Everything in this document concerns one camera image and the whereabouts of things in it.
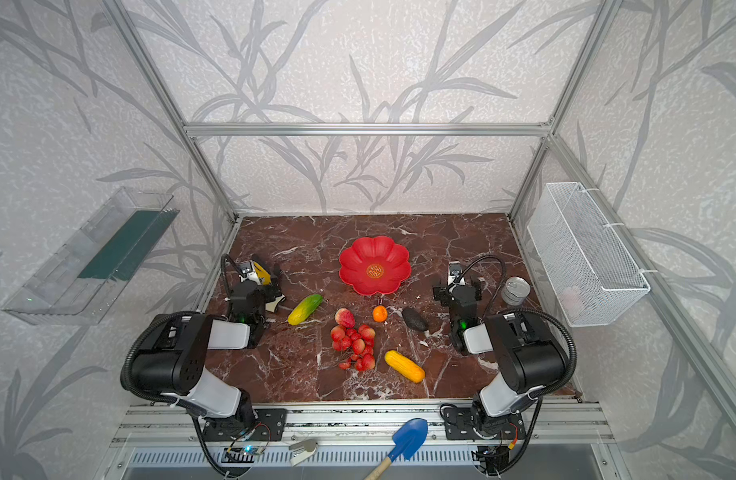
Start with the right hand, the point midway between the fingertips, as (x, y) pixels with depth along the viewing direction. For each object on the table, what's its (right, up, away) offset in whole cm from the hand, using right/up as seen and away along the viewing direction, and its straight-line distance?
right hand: (458, 268), depth 94 cm
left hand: (-62, 0, 0) cm, 62 cm away
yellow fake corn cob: (-18, -26, -14) cm, 34 cm away
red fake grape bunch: (-31, -20, -13) cm, 38 cm away
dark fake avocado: (-14, -15, -5) cm, 21 cm away
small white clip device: (-43, -41, -25) cm, 64 cm away
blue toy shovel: (-17, -40, -21) cm, 49 cm away
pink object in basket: (+24, -6, -20) cm, 32 cm away
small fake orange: (-25, -14, -3) cm, 29 cm away
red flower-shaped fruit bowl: (-27, 0, +12) cm, 30 cm away
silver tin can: (+18, -7, -1) cm, 19 cm away
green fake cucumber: (-49, -13, -3) cm, 50 cm away
